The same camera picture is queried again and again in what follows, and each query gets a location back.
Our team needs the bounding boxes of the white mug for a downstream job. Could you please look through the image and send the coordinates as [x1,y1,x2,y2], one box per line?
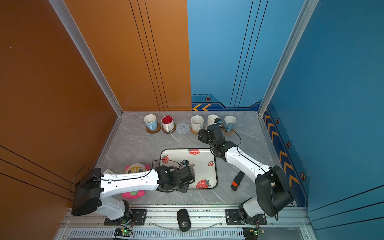
[207,115,219,127]
[191,116,204,134]

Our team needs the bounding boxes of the brown paw print coaster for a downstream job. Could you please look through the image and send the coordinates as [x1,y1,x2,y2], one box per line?
[221,124,236,136]

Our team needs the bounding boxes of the grey woven round coaster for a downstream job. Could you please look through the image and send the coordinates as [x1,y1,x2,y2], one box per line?
[177,123,190,135]

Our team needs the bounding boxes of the glossy brown round coaster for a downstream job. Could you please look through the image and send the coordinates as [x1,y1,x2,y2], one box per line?
[161,125,177,134]

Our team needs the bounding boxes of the red inside mug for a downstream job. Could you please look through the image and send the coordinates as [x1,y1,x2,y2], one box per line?
[161,116,175,132]

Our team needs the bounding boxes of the matte brown round coaster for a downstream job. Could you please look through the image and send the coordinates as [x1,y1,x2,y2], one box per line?
[146,123,162,134]

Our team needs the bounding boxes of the light blue mug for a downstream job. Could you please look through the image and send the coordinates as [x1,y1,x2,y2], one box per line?
[144,114,158,132]

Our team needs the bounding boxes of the tan rattan round coaster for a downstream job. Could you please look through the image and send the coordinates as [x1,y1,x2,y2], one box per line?
[190,127,199,135]

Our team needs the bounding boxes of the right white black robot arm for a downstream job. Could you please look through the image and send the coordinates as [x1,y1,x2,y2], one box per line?
[198,124,295,224]

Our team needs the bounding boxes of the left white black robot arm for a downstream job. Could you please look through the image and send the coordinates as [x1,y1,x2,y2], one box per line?
[71,166,195,226]

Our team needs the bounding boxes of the white strawberry tray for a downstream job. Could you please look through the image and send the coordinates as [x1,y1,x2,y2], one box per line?
[158,148,218,190]

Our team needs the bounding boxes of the pink panda plush toy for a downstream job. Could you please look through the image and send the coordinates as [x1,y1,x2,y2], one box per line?
[122,163,151,200]

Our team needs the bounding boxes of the black computer mouse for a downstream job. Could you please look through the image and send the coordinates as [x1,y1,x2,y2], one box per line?
[177,209,192,232]

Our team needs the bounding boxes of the black orange utility knife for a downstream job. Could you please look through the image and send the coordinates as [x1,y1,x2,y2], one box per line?
[231,171,245,191]

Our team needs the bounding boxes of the white calculator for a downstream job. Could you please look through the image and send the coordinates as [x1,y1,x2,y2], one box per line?
[104,169,117,175]

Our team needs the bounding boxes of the left green circuit board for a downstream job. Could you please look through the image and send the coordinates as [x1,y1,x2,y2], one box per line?
[113,228,134,240]

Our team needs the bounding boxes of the green circuit board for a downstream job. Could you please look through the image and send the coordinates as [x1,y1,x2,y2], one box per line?
[113,228,134,240]
[243,228,265,240]

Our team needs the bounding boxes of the right green circuit board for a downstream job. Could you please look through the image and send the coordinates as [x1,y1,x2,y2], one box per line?
[243,228,265,240]

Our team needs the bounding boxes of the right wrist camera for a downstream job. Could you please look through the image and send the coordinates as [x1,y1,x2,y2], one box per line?
[214,118,222,127]

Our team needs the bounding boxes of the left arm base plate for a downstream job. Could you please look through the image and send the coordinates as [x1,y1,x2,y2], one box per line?
[104,209,147,227]

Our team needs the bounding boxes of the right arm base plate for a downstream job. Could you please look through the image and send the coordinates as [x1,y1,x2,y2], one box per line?
[225,209,268,226]

